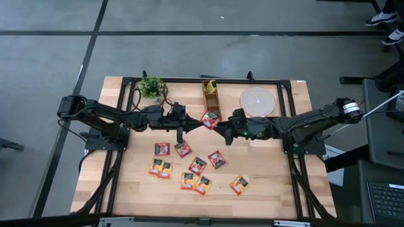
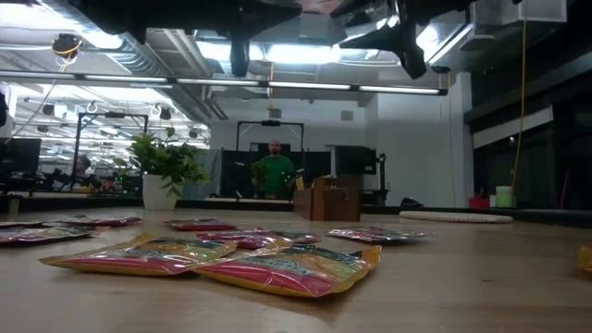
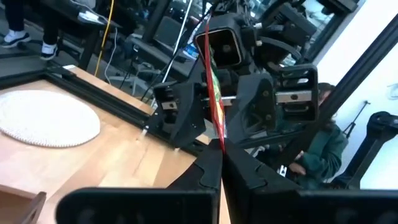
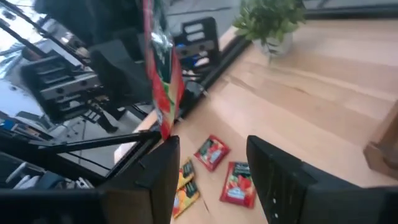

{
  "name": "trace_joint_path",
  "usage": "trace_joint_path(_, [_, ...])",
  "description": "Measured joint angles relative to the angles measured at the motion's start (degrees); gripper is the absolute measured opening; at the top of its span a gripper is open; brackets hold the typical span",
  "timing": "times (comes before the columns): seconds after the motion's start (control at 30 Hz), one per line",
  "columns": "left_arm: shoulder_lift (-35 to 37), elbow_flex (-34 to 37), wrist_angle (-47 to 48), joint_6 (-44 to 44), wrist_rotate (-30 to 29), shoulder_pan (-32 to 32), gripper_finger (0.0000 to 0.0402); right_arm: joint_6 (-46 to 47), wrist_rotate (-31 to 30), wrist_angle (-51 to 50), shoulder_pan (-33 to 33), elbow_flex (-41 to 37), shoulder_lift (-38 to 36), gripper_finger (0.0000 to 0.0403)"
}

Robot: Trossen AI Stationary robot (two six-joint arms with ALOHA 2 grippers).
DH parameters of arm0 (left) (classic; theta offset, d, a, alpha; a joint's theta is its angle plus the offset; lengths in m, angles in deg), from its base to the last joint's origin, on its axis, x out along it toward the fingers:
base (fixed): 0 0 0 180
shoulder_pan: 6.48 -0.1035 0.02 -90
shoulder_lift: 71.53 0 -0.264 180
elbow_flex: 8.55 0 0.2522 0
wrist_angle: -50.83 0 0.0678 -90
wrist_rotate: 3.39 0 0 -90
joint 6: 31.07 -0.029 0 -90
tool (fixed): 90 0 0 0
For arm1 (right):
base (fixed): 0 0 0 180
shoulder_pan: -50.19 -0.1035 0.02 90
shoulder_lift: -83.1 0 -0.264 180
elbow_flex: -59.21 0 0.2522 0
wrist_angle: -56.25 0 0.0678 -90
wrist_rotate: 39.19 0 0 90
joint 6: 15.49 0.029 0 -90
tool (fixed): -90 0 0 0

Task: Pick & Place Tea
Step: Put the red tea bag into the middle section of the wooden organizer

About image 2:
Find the long ceiling light strip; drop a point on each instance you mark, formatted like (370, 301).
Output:
(125, 79)

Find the black floor stand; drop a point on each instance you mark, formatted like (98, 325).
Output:
(382, 178)

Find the black gantry frame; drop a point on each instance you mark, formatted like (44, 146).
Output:
(270, 123)

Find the red container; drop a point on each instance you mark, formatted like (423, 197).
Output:
(478, 202)

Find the black wall screen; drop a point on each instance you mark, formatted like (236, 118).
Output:
(355, 159)

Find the black robot station frame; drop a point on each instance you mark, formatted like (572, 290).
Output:
(114, 115)

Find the green plant in white pot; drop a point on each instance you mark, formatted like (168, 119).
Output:
(159, 192)

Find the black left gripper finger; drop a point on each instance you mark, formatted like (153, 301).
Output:
(277, 11)

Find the person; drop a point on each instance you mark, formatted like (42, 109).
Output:
(84, 165)
(277, 173)

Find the pale green cup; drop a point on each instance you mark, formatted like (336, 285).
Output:
(504, 196)

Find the black computer monitor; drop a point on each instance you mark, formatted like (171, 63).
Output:
(20, 157)

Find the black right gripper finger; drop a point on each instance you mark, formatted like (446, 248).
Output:
(379, 40)

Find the black partition panel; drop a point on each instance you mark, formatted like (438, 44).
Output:
(236, 171)

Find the small dark green plant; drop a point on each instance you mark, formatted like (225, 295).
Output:
(259, 171)

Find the brown wooden tea organizer box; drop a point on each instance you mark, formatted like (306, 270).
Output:
(335, 203)

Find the red stick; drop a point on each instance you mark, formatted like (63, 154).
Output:
(564, 189)

